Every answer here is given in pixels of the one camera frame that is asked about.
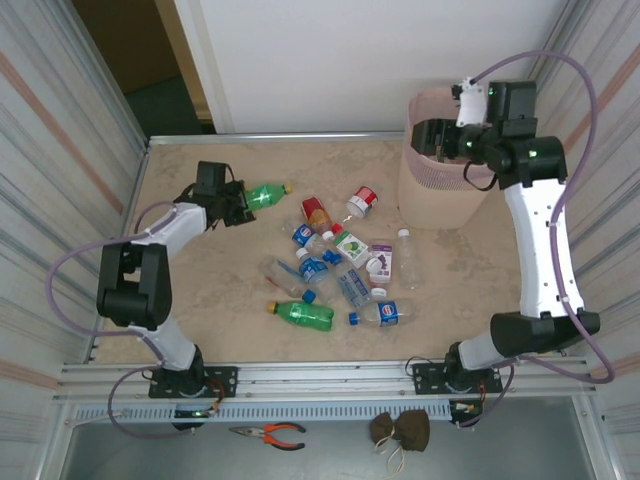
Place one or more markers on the clear unlabelled white cap bottle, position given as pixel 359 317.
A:
pixel 409 260

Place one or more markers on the large brown cloth pouch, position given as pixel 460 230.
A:
pixel 414 431

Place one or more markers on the pink bin liner bag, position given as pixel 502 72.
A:
pixel 425 172

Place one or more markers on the white door frame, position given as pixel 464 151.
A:
pixel 200 60

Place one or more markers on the Pepsi label plastic bottle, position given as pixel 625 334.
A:
pixel 387 311
pixel 303 235

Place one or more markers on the clear bottle blue cap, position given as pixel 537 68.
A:
pixel 280 275

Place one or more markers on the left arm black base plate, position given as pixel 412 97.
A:
pixel 225 380

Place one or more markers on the red orange label bottle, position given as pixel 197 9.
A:
pixel 312 210

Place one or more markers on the pink waste basket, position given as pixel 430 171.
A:
pixel 430 205

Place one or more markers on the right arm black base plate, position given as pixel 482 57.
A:
pixel 430 377

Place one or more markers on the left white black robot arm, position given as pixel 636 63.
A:
pixel 135 285

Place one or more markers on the blue label white cap bottle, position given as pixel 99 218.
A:
pixel 312 270

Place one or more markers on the purple grape label bottle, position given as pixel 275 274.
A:
pixel 384 257

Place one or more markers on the brown wooden door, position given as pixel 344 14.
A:
pixel 125 45

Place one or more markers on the small circuit board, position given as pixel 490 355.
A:
pixel 197 413
pixel 462 407

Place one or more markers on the green plastic soda bottle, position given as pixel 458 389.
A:
pixel 265 196
pixel 305 316

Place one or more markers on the red bottle cap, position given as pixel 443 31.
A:
pixel 338 229

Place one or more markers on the clear pale blue label bottle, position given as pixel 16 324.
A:
pixel 352 282

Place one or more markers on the aluminium table edge rail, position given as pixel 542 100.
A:
pixel 275 136

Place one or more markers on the red white label bottle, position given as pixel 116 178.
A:
pixel 365 196

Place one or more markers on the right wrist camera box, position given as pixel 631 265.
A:
pixel 472 102

